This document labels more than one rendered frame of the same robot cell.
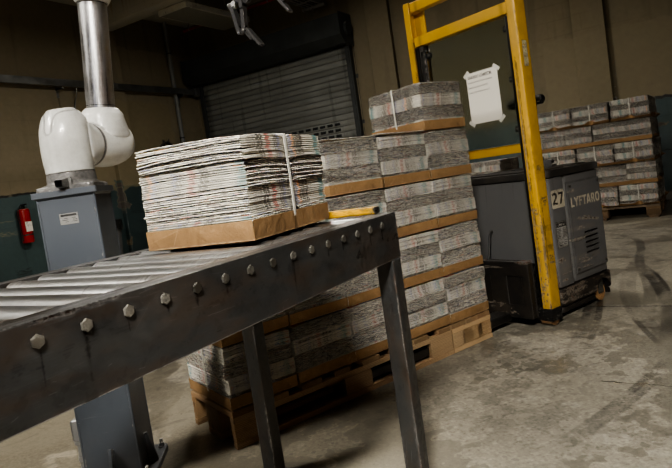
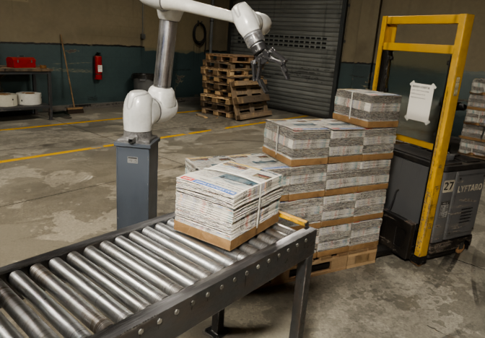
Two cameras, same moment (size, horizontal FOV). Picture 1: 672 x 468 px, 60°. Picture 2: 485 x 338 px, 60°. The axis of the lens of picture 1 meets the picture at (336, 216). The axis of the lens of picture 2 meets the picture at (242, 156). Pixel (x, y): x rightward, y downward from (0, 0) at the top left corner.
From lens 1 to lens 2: 0.70 m
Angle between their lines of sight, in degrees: 14
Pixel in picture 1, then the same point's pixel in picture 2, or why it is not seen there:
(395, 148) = (342, 139)
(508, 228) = (409, 192)
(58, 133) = (135, 109)
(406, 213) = (338, 180)
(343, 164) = (304, 146)
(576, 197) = (463, 186)
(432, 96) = (379, 105)
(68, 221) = (131, 161)
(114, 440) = not seen: hidden behind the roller
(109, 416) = not seen: hidden behind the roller
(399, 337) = (300, 297)
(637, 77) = not seen: outside the picture
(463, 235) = (374, 198)
